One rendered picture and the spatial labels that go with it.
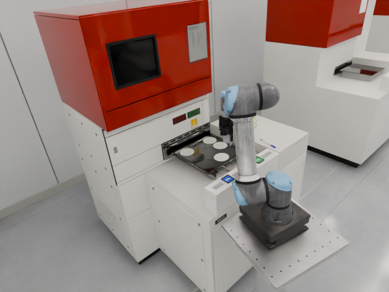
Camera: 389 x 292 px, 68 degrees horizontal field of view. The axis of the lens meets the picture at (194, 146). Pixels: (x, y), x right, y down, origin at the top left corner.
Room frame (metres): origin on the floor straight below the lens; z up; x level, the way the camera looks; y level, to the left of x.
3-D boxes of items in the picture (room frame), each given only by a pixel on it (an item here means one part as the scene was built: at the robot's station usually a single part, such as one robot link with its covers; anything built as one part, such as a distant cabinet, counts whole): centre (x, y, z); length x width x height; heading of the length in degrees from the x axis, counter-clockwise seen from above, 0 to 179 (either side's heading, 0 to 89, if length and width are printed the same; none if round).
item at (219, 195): (1.34, -0.27, 0.89); 0.55 x 0.09 x 0.14; 129
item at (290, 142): (1.83, -0.46, 0.89); 0.62 x 0.35 x 0.14; 39
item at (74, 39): (1.97, 0.39, 1.52); 0.81 x 0.75 x 0.59; 129
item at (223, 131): (1.59, -0.21, 1.13); 0.09 x 0.08 x 0.12; 90
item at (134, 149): (1.72, 0.19, 1.02); 0.82 x 0.03 x 0.40; 129
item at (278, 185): (1.02, -0.36, 1.07); 0.13 x 0.12 x 0.14; 91
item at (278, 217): (1.02, -0.37, 0.96); 0.15 x 0.15 x 0.10
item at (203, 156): (1.67, -0.10, 0.90); 0.34 x 0.34 x 0.01; 39
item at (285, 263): (1.00, -0.38, 0.75); 0.45 x 0.44 x 0.13; 26
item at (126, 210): (1.99, 0.41, 0.41); 0.82 x 0.71 x 0.82; 129
